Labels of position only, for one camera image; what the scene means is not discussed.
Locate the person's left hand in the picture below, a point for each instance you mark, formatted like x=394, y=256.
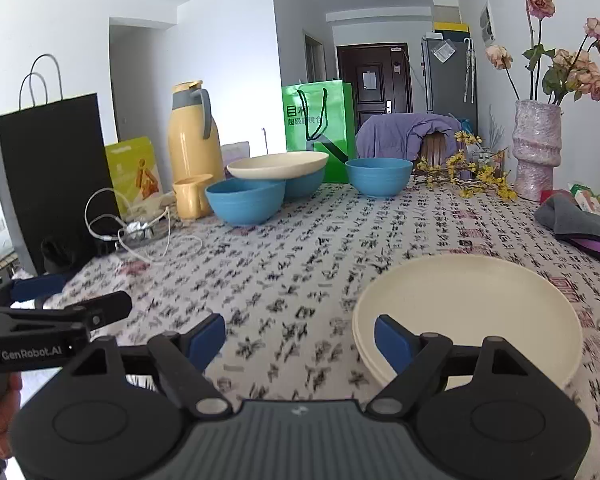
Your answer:
x=9, y=406

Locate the grey refrigerator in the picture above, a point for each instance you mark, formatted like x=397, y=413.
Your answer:
x=450, y=69

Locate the black paper bag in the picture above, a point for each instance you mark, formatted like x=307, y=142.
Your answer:
x=55, y=184

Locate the yellow cup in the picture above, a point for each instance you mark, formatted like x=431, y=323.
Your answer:
x=190, y=196

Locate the yellow flower branch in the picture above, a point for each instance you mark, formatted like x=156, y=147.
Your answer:
x=469, y=178

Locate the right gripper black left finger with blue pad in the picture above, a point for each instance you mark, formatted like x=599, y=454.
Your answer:
x=180, y=361

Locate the dried pink roses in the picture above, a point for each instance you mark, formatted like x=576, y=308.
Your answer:
x=549, y=50

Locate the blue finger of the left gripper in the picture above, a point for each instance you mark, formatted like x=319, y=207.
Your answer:
x=41, y=286

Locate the pink textured vase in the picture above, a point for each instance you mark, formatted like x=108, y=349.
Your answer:
x=537, y=147

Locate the patterned tablecloth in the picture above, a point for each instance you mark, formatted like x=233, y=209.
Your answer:
x=287, y=288

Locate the dark entrance door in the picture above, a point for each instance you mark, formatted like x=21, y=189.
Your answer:
x=379, y=75

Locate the cream plate stack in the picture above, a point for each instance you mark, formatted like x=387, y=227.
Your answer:
x=467, y=298

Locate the carrot picture package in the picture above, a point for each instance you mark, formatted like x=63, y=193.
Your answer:
x=585, y=198

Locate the green paper bag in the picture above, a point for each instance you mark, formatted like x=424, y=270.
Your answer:
x=319, y=117

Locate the grey purple cloth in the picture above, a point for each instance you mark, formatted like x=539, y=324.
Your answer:
x=569, y=224

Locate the red box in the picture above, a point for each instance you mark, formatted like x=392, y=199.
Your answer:
x=546, y=194

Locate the purple jacket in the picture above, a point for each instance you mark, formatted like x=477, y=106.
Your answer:
x=400, y=135

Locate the yellow snack package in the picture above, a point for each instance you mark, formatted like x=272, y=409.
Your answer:
x=133, y=171

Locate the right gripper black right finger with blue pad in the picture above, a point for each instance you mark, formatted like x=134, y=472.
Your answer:
x=418, y=361

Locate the yellow thermos jug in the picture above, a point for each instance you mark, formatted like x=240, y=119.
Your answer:
x=193, y=139

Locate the wooden chair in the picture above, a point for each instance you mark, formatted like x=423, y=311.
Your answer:
x=432, y=156

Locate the blue bowl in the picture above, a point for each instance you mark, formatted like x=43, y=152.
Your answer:
x=380, y=176
x=242, y=202
x=305, y=186

